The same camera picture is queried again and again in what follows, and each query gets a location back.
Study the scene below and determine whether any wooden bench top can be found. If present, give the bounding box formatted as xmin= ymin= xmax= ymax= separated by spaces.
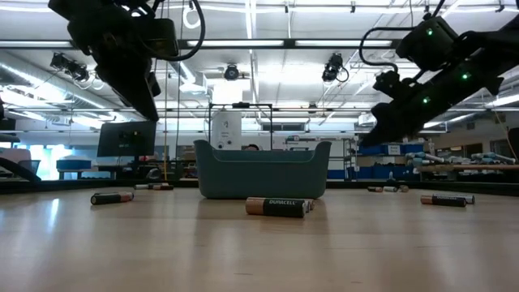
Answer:
xmin=416 ymin=163 xmax=519 ymax=172

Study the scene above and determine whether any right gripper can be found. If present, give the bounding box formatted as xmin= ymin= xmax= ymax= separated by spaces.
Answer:
xmin=358 ymin=71 xmax=474 ymax=148

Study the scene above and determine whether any black rig-mounted camera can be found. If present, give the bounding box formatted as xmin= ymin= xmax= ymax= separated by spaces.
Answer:
xmin=321 ymin=52 xmax=346 ymax=84
xmin=49 ymin=51 xmax=91 ymax=84
xmin=223 ymin=63 xmax=241 ymax=82

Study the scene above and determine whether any black aluminium table frame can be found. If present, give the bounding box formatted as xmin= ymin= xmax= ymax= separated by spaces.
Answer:
xmin=0 ymin=178 xmax=519 ymax=196

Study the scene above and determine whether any white cable loop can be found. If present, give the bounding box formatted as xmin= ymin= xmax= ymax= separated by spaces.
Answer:
xmin=182 ymin=2 xmax=204 ymax=31

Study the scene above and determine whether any white chair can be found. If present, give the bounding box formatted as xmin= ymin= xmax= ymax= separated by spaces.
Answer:
xmin=0 ymin=147 xmax=32 ymax=176

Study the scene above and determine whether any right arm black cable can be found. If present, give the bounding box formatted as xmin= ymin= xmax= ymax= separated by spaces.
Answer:
xmin=358 ymin=25 xmax=417 ymax=73

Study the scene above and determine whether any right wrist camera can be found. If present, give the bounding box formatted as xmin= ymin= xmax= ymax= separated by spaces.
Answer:
xmin=372 ymin=70 xmax=411 ymax=102

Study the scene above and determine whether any blue storage bin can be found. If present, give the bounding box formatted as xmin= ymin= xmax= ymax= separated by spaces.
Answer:
xmin=358 ymin=144 xmax=389 ymax=157
xmin=55 ymin=158 xmax=92 ymax=171
xmin=400 ymin=143 xmax=425 ymax=156
xmin=327 ymin=164 xmax=418 ymax=181

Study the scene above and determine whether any black monitor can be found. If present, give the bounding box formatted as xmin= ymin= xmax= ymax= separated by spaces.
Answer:
xmin=97 ymin=120 xmax=157 ymax=158

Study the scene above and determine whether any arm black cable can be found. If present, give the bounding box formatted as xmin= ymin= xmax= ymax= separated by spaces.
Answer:
xmin=152 ymin=0 xmax=207 ymax=62
xmin=358 ymin=25 xmax=417 ymax=73

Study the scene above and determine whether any teal plastic bin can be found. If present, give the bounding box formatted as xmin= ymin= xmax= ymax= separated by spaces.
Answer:
xmin=193 ymin=139 xmax=332 ymax=200

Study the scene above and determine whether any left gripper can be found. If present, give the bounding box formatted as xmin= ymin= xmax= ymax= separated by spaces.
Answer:
xmin=66 ymin=14 xmax=161 ymax=122

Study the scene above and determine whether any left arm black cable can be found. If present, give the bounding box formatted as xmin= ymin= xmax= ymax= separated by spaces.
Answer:
xmin=152 ymin=0 xmax=207 ymax=62

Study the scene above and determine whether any black rig beam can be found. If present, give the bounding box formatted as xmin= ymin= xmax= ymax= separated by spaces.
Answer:
xmin=0 ymin=38 xmax=519 ymax=51

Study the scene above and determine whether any thin black frame stand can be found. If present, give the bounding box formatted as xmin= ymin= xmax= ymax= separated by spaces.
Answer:
xmin=208 ymin=101 xmax=274 ymax=152

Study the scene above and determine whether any pale rolled material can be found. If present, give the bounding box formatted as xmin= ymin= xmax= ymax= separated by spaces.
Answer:
xmin=470 ymin=151 xmax=517 ymax=165
xmin=405 ymin=151 xmax=446 ymax=165

